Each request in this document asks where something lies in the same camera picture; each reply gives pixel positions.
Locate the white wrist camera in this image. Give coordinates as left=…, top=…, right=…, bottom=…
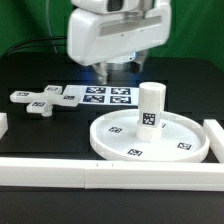
left=71, top=0, right=140, bottom=14

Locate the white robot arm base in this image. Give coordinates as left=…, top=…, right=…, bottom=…
left=92, top=50, right=148, bottom=84

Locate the black cable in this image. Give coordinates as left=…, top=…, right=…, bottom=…
left=0, top=35, right=69, bottom=58

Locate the white round table top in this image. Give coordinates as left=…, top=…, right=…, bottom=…
left=90, top=109, right=210, bottom=162

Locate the white front barrier rail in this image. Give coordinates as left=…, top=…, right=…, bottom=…
left=0, top=157, right=224, bottom=191

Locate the white left barrier block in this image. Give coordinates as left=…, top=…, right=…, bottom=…
left=0, top=113, right=8, bottom=139

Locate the white right barrier block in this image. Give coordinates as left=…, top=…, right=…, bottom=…
left=203, top=119, right=224, bottom=164

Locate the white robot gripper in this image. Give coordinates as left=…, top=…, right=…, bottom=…
left=67, top=3, right=172, bottom=66

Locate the white cross-shaped table base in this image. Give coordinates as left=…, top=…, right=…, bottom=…
left=10, top=85, right=80, bottom=117

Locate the white barrier block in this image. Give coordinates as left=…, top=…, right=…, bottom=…
left=203, top=119, right=224, bottom=164
left=0, top=113, right=8, bottom=139

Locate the white marker sheet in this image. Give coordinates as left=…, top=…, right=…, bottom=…
left=62, top=84, right=141, bottom=106

